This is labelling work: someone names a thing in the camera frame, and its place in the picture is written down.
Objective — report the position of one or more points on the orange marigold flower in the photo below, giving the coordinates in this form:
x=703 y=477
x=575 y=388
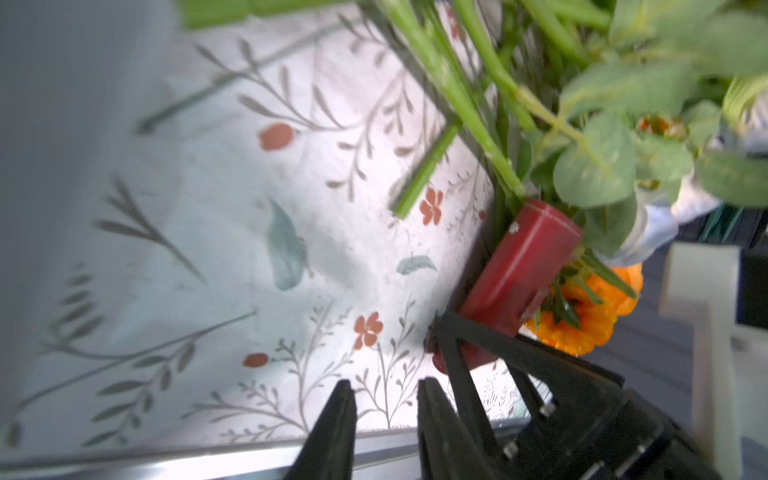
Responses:
x=581 y=311

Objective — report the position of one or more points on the pile of flowers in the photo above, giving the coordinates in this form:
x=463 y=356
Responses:
x=592 y=101

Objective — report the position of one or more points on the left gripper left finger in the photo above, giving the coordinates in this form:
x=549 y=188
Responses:
x=328 y=452

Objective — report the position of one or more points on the floral table mat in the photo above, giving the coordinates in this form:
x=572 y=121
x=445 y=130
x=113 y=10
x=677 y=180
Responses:
x=197 y=235

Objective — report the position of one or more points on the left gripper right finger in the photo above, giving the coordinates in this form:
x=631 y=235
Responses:
x=446 y=448

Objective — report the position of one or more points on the red notebook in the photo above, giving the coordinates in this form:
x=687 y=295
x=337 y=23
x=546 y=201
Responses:
x=514 y=284

